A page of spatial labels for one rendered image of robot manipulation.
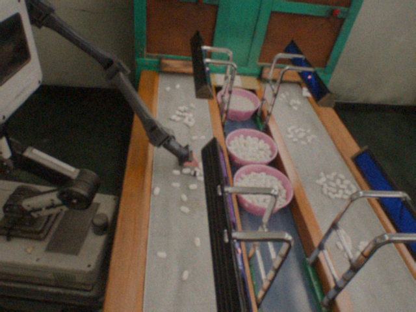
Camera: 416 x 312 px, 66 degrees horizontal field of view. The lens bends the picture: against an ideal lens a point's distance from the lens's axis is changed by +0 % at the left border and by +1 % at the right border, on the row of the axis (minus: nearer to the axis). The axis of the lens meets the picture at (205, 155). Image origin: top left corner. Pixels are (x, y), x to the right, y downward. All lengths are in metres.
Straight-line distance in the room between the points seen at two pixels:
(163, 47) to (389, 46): 2.36
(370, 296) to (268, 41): 1.55
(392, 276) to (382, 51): 2.66
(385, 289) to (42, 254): 1.35
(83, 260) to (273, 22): 1.70
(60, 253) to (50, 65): 2.12
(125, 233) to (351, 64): 2.95
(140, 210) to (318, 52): 1.62
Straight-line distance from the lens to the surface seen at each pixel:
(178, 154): 1.39
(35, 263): 1.56
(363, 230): 1.51
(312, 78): 1.68
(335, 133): 1.95
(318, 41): 2.32
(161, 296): 1.12
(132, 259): 1.15
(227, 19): 2.09
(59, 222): 1.65
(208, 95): 1.39
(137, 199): 1.30
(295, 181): 1.52
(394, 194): 1.11
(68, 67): 3.28
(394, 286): 1.41
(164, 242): 1.21
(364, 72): 3.75
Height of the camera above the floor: 1.76
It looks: 41 degrees down
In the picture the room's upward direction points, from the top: 9 degrees clockwise
